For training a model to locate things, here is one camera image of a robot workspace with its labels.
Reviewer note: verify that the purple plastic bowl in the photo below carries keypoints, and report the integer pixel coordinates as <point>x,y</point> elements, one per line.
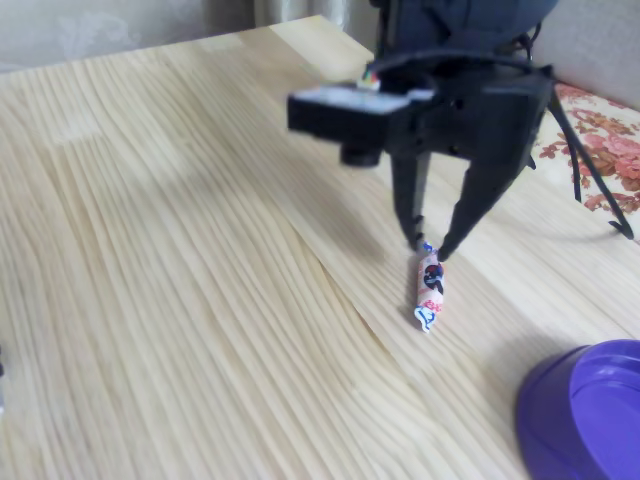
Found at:
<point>550,410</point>

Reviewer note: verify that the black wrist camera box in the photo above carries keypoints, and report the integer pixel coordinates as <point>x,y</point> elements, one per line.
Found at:
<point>340,117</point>

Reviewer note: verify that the floral patterned cloth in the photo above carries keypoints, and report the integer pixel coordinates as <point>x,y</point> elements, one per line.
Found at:
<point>610,145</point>

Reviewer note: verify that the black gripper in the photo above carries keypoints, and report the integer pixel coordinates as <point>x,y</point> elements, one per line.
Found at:
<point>492,132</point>

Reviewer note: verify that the white candy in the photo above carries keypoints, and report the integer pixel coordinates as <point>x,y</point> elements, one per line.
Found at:
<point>430,290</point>

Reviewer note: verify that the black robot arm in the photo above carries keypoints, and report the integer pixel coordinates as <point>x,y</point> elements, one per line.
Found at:
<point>425,25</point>

